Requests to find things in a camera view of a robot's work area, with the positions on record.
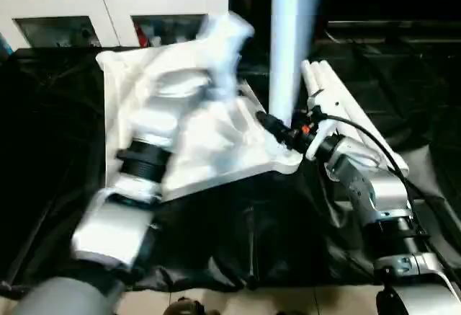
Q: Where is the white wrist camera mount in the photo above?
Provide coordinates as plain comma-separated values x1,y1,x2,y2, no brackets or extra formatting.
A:
305,86,342,160
195,11,257,104

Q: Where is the black plastic mat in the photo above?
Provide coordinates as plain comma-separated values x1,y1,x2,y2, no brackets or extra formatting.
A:
0,44,461,293

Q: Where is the brown rounded object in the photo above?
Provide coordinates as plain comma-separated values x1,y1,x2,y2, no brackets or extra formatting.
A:
168,296,207,315

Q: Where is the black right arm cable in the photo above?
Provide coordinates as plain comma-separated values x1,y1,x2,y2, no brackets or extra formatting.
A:
312,108,455,273

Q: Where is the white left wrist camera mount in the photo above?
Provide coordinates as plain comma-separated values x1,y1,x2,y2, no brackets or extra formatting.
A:
195,11,257,104

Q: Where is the black flat panel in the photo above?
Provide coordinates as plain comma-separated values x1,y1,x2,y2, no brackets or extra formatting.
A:
325,20,461,34

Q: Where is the white cabinet with glass doors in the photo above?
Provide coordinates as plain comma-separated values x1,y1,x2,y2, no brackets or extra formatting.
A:
0,0,232,50

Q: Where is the white plastic table leg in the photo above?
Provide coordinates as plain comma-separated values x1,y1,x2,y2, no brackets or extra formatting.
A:
318,58,411,179
309,59,364,139
300,61,325,99
269,0,308,159

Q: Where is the white plastic table top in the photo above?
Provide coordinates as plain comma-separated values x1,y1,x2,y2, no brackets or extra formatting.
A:
94,45,303,205

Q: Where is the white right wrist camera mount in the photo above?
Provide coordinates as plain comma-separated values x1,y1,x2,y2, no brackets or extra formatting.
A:
305,86,342,160

